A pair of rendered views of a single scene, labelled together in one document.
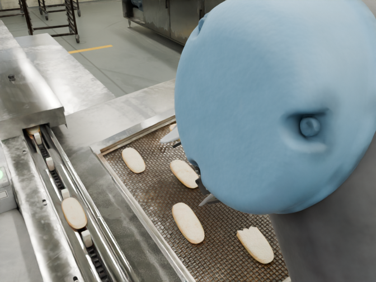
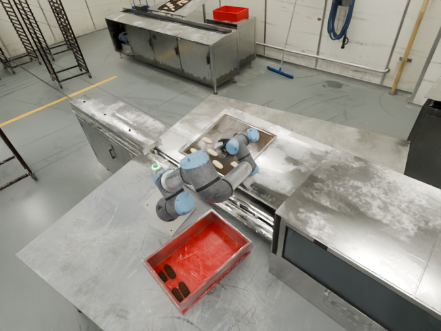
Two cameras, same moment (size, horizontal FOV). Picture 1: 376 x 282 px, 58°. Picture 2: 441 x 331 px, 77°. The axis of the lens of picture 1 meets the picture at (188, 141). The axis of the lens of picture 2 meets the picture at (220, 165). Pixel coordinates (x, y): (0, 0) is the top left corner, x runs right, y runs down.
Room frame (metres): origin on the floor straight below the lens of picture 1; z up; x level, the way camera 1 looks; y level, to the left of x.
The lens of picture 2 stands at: (-0.99, 0.27, 2.20)
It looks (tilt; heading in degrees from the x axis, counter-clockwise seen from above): 42 degrees down; 349
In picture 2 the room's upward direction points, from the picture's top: 6 degrees counter-clockwise
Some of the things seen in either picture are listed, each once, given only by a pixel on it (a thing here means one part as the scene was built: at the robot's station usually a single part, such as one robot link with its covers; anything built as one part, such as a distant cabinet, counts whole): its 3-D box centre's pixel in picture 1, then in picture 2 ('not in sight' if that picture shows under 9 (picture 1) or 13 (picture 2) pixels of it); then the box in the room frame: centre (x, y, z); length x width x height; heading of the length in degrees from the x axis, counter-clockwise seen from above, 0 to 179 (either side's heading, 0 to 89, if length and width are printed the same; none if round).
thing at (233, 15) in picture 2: not in sight; (230, 13); (4.01, -1.17, 0.93); 0.51 x 0.36 x 0.13; 36
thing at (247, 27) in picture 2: not in sight; (231, 44); (4.01, -1.17, 0.44); 0.70 x 0.55 x 0.87; 32
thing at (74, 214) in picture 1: (73, 211); not in sight; (0.51, 0.23, 0.86); 0.10 x 0.04 x 0.01; 32
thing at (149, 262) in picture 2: not in sight; (199, 255); (-0.20, 0.27, 0.87); 0.49 x 0.34 x 0.10; 117
